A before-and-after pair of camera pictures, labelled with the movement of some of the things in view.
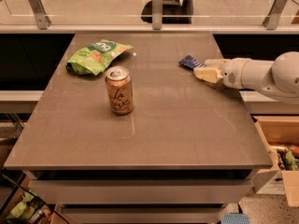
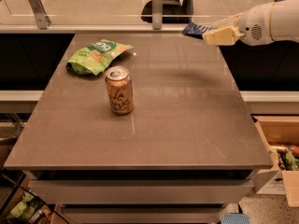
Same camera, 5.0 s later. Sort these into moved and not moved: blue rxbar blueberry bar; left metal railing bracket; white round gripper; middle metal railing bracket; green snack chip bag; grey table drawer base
Moved: white round gripper; blue rxbar blueberry bar
Not moved: left metal railing bracket; green snack chip bag; middle metal railing bracket; grey table drawer base
